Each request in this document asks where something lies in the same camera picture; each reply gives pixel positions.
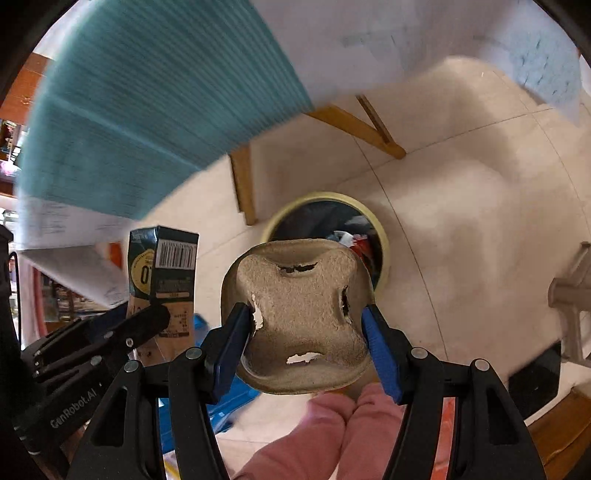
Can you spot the blue plastic stool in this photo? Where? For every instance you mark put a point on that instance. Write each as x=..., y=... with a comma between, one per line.
x=231, y=408

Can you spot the brown pulp cup carrier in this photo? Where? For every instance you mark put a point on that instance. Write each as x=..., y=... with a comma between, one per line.
x=300, y=304

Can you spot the pink trouser legs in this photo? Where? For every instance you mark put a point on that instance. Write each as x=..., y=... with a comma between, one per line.
x=295, y=438

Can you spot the round dark trash bin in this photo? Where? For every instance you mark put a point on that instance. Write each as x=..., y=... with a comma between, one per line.
x=318, y=217

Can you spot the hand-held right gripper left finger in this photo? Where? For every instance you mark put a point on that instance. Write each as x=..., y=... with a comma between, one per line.
x=231, y=346

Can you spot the dark green carton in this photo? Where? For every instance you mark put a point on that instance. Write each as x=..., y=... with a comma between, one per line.
x=171, y=281

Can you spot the orange object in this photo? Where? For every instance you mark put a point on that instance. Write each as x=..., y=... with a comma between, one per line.
x=445, y=438

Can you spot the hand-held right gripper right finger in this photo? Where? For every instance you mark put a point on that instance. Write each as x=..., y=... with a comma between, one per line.
x=381, y=350

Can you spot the wooden table frame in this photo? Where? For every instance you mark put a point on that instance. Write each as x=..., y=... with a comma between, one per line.
x=242, y=184

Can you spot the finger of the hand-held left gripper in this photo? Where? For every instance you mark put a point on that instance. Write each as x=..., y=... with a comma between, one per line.
x=143, y=323

